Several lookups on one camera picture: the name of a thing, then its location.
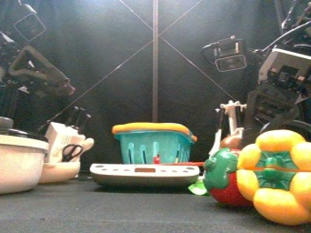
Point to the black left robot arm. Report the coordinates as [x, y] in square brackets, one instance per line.
[7, 100]

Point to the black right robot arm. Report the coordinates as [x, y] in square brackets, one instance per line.
[298, 18]

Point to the black pot lid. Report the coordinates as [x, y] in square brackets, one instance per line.
[16, 133]

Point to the white utensil rack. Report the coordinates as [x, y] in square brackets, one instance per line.
[231, 121]

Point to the brown toy utensil head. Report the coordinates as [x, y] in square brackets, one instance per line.
[231, 142]

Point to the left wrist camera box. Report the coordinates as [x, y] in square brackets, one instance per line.
[29, 26]

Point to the teal basket with orange rim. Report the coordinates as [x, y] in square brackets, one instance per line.
[153, 145]

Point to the small red toy bottle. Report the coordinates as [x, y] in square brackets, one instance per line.
[156, 159]

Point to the green toy kiwi slice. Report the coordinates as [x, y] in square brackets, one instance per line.
[198, 188]

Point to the white toy cooking pot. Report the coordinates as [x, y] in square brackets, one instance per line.
[20, 165]

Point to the white kitchen scale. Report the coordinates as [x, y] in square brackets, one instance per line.
[143, 176]

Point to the red toy tomato green top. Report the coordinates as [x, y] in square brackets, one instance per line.
[224, 182]

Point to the yellow toy bell pepper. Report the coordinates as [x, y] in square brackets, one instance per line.
[276, 179]

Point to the white toy knife block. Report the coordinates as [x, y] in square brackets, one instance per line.
[59, 141]

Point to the white utensil holder cup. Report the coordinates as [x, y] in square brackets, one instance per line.
[60, 173]

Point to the flat red toy piece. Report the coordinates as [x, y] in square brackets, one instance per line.
[184, 164]

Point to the black toy scissors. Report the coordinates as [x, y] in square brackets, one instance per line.
[72, 151]

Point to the grey vertical frame pole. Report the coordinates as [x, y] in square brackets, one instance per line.
[155, 60]

